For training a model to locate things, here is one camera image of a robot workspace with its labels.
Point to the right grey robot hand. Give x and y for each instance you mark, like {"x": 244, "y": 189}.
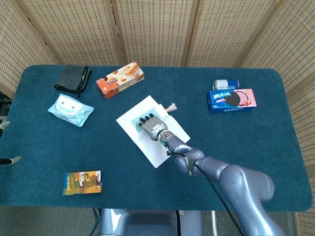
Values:
{"x": 151, "y": 126}

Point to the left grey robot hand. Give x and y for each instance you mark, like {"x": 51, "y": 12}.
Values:
{"x": 7, "y": 161}

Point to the light blue paper card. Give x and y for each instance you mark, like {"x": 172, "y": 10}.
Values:
{"x": 157, "y": 111}

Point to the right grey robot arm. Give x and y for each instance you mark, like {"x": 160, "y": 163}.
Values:
{"x": 241, "y": 182}

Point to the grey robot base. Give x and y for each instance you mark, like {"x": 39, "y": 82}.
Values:
{"x": 147, "y": 222}

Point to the open white lined notebook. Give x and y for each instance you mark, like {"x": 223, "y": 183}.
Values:
{"x": 157, "y": 152}

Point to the orange biscuit box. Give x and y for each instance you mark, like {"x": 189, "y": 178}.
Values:
{"x": 120, "y": 79}

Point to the yellow and blue snack box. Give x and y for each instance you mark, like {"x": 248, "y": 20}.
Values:
{"x": 82, "y": 183}

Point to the light blue wet wipes pack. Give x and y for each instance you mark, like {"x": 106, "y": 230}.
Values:
{"x": 70, "y": 109}

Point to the teal table cloth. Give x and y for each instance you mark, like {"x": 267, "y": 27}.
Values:
{"x": 233, "y": 142}

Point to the blue Oreo cookie box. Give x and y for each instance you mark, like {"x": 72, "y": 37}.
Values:
{"x": 231, "y": 100}

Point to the blue and white soda can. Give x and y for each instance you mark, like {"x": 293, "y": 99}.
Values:
{"x": 225, "y": 84}

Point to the dark grey folded cloth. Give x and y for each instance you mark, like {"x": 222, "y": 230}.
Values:
{"x": 69, "y": 77}

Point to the woven wooden folding screen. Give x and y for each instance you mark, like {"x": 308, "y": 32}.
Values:
{"x": 157, "y": 29}

